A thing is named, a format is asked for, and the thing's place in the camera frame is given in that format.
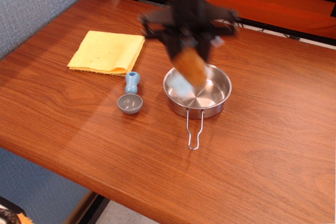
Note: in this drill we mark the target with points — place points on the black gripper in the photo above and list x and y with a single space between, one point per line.
183 21

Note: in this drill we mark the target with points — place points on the blue and orange plush doll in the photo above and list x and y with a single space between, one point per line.
192 72

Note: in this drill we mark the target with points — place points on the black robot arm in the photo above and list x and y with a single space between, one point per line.
189 22

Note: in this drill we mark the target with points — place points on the yellow folded cloth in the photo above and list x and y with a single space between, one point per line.
107 53

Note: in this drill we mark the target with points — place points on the blue and grey measuring scoop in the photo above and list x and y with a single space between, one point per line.
131 102

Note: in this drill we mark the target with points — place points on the black basket with orange item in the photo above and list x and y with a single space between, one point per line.
11 213

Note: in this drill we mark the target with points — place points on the steel pan with wire handle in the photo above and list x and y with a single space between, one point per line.
201 103

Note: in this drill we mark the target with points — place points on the black table leg frame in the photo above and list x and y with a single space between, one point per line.
89 209

